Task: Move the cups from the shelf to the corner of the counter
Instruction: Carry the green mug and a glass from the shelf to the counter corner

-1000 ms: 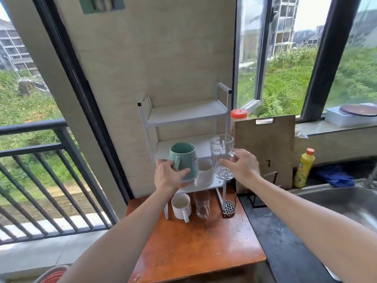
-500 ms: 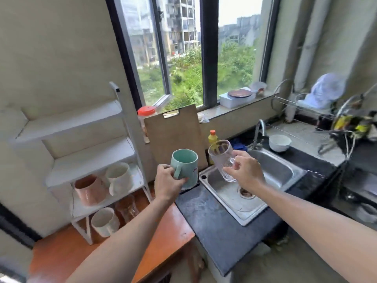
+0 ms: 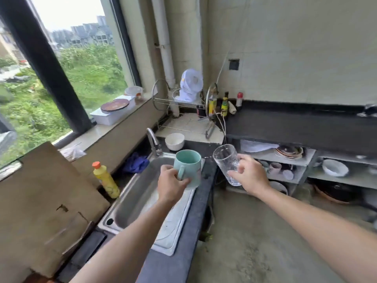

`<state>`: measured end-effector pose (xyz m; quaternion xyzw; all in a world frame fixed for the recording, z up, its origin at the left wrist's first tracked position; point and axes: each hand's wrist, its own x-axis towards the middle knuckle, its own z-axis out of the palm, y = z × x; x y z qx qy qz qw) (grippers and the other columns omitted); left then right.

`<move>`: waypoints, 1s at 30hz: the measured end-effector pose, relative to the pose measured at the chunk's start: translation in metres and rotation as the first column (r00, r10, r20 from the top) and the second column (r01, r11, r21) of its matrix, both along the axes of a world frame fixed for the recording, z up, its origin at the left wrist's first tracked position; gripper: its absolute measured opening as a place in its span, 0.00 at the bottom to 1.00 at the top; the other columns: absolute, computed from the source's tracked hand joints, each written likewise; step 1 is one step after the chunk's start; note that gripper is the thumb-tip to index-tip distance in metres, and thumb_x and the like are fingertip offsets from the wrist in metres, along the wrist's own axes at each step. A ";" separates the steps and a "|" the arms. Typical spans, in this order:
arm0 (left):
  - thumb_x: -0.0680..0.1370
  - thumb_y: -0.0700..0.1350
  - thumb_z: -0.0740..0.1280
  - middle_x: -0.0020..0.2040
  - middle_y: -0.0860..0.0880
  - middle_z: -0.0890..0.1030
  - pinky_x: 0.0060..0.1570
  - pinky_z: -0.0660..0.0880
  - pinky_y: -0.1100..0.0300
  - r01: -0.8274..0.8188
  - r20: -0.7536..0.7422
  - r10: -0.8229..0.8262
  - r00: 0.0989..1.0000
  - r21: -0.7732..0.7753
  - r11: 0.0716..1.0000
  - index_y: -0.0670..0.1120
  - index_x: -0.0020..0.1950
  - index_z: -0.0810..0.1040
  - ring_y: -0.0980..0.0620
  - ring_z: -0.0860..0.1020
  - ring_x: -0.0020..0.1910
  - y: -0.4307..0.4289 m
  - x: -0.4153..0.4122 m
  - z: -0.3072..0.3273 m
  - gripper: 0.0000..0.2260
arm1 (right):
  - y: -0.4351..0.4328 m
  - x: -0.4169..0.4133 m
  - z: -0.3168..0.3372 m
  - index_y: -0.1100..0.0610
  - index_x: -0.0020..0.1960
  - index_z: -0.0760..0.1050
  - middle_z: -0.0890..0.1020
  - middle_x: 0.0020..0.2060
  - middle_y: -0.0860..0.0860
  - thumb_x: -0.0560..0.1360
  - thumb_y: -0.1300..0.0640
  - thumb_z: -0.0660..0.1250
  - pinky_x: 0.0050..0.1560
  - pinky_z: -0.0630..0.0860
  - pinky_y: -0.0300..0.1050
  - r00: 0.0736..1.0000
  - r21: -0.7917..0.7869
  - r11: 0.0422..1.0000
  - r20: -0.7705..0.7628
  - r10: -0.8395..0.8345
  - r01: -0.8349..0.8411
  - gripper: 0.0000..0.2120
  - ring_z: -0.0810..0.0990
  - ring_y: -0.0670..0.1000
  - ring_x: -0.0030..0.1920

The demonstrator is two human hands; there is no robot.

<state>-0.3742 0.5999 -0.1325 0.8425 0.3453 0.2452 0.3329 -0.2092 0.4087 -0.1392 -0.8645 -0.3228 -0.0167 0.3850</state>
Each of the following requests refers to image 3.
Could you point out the red capped white bottle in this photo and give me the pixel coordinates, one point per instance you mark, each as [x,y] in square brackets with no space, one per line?
[239,98]

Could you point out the metal faucet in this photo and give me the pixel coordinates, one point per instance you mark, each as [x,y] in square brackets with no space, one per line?
[153,141]

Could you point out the black wall socket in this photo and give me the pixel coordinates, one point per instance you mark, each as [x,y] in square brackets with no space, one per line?
[234,64]

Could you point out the crumpled plastic bag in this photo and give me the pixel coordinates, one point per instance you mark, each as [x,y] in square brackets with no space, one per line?
[73,151]

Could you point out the beige roll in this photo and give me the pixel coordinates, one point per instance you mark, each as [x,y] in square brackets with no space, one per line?
[232,108]

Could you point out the wooden cutting board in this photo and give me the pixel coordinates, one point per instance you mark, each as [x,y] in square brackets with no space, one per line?
[44,203]

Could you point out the dark wok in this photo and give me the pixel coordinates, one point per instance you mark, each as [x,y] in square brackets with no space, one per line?
[338,193]

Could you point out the green yellow sauce bottle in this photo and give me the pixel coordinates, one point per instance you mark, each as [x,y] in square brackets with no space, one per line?
[224,107]

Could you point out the metal dish rack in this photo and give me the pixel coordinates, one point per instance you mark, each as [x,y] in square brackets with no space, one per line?
[182,126]

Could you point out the stainless steel sink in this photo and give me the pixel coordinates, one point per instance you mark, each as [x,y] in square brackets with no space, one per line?
[138,197]

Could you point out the yellow detergent bottle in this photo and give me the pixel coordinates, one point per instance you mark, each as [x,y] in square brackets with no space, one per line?
[107,182]

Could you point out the large white bowl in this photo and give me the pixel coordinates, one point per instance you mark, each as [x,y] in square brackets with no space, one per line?
[335,167]

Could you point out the black window frame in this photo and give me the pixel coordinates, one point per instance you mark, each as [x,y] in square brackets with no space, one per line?
[56,79]

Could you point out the brown round plate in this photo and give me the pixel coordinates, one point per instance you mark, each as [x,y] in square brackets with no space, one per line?
[115,105]

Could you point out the person's left hand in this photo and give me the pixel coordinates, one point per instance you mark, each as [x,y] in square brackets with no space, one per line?
[170,185]

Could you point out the white desk fan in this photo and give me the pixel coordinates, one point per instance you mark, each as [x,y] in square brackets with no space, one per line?
[191,85]

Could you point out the person's left forearm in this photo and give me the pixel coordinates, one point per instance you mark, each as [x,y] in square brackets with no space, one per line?
[123,247]

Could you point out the teal green mug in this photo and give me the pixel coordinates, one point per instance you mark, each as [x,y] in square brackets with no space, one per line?
[191,165]

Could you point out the person's right hand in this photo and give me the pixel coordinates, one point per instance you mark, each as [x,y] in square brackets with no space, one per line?
[253,176]

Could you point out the stack of patterned plates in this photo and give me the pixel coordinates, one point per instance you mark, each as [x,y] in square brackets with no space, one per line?
[290,151]

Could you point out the white bowl with dark inside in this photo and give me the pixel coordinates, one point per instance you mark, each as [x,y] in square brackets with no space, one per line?
[279,188]

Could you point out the white plastic box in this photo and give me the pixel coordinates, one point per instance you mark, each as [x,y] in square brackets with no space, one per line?
[113,116]

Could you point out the person's right forearm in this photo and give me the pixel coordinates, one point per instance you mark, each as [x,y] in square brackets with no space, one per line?
[318,226]

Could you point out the white drain pipe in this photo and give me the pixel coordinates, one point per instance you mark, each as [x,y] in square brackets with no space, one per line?
[163,41]

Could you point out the blue cloth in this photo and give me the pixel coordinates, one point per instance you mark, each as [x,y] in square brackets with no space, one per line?
[135,163]

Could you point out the white under-counter shelving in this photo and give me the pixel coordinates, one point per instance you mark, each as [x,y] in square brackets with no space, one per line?
[306,170]

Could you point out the clear glass cup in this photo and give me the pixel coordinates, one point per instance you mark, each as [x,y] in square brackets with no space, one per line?
[225,162]

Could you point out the yellow label oil bottle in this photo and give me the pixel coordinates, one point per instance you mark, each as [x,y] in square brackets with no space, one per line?
[212,106]

